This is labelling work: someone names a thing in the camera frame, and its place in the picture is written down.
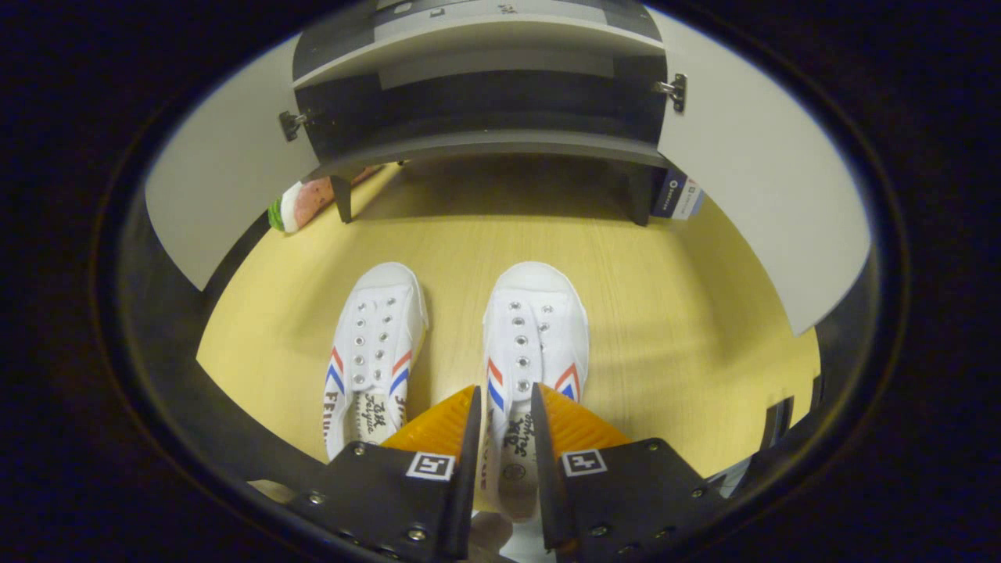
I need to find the white canvas shoe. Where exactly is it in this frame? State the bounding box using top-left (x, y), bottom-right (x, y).
top-left (479, 260), bottom-right (591, 523)
top-left (321, 262), bottom-right (429, 462)

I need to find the white cabinet door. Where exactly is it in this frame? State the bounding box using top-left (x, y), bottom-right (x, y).
top-left (655, 8), bottom-right (873, 337)
top-left (145, 35), bottom-right (321, 292)

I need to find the grey white shoe cabinet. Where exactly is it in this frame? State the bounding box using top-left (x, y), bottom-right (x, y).
top-left (292, 0), bottom-right (669, 228)

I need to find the white cabinet shelf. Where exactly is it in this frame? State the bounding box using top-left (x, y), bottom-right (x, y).
top-left (293, 17), bottom-right (666, 88)

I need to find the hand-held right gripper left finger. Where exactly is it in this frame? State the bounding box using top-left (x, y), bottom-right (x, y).
top-left (285, 383), bottom-right (483, 563)

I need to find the watermelon slice plush toy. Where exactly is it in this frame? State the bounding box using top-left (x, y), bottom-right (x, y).
top-left (268, 164), bottom-right (384, 234)

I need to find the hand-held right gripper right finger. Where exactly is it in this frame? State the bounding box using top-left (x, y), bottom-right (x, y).
top-left (530, 382), bottom-right (732, 563)

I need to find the blue white paper box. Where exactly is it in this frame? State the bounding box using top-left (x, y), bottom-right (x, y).
top-left (651, 168), bottom-right (705, 221)

